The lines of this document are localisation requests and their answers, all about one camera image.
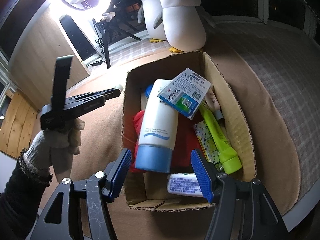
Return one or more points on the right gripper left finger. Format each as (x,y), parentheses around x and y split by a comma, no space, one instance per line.
(61,217)

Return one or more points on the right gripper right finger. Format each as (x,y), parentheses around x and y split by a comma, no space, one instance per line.
(260,218)

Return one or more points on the blue round lid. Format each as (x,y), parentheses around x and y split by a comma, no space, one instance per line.
(148,91)

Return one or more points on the white tube blue cap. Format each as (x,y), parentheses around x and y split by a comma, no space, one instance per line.
(157,135)

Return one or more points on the blue white blister card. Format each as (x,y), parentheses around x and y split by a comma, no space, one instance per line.
(185,92)

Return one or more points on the patterned lighter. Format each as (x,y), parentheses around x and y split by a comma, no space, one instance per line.
(207,143)

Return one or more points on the left dark sleeve forearm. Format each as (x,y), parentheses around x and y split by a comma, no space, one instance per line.
(21,199)

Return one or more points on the left gloved hand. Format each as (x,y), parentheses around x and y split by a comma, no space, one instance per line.
(55,149)

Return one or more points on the green tube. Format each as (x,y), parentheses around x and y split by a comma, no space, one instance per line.
(229,158)

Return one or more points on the white wet wipes pack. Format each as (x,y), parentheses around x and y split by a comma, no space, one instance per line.
(184,184)

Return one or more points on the black tripod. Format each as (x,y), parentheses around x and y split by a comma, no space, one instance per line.
(105,31)

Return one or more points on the red mesh object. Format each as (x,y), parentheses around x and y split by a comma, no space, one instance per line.
(186,140)

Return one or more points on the pink small bottle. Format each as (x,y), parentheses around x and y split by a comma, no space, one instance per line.
(213,104)

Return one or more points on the large penguin plush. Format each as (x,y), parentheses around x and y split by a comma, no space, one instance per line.
(148,12)

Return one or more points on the small penguin plush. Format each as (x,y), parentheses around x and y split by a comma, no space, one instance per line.
(183,22)

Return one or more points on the black inline cable switch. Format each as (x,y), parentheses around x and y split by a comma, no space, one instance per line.
(97,63)

